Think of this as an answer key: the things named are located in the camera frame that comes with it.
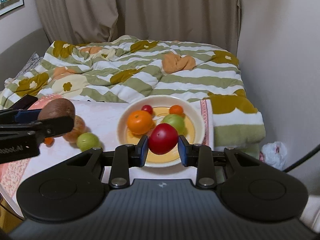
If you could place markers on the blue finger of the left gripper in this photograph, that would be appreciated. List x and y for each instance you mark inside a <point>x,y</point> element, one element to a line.
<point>27,116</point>

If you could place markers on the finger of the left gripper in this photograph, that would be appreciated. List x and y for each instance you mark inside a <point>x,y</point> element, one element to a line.
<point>54,127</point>

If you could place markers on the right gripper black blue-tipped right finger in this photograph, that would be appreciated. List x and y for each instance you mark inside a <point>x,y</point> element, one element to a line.
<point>199,156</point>

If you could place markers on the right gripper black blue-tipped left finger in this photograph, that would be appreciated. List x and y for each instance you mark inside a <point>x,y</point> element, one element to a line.
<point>125,157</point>

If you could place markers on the brown kiwi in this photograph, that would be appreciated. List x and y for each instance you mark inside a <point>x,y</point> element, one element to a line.
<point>57,108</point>

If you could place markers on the large red tomato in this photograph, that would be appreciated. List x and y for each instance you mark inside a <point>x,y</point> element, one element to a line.
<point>163,139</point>

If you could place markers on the green apple front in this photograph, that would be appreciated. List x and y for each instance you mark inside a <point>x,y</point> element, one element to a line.
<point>176,121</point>

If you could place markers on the green apple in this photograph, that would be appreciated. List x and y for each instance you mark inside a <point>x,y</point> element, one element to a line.
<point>176,121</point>
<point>87,140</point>

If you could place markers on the dark phone on edge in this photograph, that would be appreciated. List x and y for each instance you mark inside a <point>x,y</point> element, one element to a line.
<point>25,102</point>

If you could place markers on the small orange mandarin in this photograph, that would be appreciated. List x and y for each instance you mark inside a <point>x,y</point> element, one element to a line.
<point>48,141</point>

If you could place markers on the large red apple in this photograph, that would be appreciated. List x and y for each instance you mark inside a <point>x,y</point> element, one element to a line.
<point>78,129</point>

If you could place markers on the cream oval dish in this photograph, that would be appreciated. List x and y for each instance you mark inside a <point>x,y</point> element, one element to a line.
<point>195,126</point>

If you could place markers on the green apple rear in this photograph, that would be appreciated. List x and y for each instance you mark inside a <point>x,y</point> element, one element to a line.
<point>87,140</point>

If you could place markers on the small orange in dish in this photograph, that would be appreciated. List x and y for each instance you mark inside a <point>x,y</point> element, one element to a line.
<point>176,109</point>

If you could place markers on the small red cherry tomato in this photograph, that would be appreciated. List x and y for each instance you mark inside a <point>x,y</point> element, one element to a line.
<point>148,109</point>

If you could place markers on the green white floral blanket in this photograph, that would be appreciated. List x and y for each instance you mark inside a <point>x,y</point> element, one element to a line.
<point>129,69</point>

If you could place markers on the white plastic bag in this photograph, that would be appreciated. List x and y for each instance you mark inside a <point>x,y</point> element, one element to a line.
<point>274,154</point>

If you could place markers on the beige curtain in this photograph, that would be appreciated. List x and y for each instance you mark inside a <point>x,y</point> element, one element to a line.
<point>214,22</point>

